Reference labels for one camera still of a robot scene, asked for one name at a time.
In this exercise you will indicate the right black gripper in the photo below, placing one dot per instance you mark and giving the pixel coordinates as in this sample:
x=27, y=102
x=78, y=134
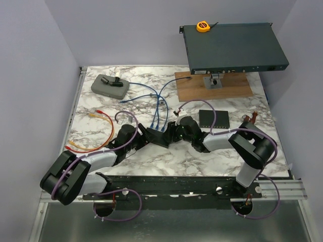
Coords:
x=172, y=128

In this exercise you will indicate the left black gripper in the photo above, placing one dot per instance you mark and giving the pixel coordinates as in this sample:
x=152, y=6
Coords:
x=144, y=138

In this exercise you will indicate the red-brown handle tool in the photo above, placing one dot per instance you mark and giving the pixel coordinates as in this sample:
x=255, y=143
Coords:
x=249, y=119

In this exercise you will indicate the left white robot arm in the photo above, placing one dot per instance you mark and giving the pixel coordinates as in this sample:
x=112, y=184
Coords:
x=72, y=175

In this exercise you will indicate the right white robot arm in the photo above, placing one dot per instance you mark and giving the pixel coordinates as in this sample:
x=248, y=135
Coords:
x=256, y=148

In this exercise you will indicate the wooden board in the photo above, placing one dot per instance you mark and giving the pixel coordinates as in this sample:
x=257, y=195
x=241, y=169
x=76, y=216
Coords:
x=205, y=87

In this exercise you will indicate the grey case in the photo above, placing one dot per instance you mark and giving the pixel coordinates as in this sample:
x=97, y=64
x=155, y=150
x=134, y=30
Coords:
x=98, y=87

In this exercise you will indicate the black T-shaped fitting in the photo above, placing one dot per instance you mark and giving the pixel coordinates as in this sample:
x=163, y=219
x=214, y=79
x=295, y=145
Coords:
x=115, y=83

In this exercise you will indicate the grey metal stand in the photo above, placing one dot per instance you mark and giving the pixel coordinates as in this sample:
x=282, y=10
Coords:
x=214, y=81

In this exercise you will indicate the dark green rack unit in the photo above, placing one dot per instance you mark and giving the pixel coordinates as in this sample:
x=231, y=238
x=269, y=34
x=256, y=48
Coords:
x=233, y=48

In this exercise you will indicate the yellow tape measure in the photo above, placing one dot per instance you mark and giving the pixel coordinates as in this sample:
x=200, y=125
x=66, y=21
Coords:
x=204, y=26

